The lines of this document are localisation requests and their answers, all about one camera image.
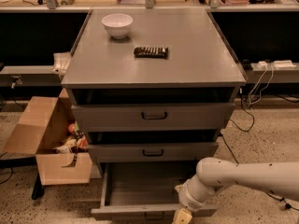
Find grey bottom drawer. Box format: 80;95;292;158
91;161;219;221

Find grey drawer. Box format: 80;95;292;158
72;103;235;133
88;142;219;162
91;161;219;221

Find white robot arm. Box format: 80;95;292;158
172;157;299;224

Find grey middle drawer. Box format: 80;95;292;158
88;142;219;162

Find grey top drawer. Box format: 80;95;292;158
72;103;235;133

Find grey drawer cabinet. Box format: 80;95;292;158
61;7;248;173

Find colourful toys in box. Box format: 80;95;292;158
53;122;88;153

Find open cardboard box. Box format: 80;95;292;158
4;90;93;185

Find dark snack bar wrapper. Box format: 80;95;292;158
134;47;168;59

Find white power strip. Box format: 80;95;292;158
273;60;295;68

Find crumpled white plastic bag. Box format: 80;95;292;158
51;52;71;75

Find white ceramic bowl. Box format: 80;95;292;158
102;13;134;39

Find black floor cable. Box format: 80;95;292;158
219;91;299;213

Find white cables bundle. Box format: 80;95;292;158
247;61;276;108

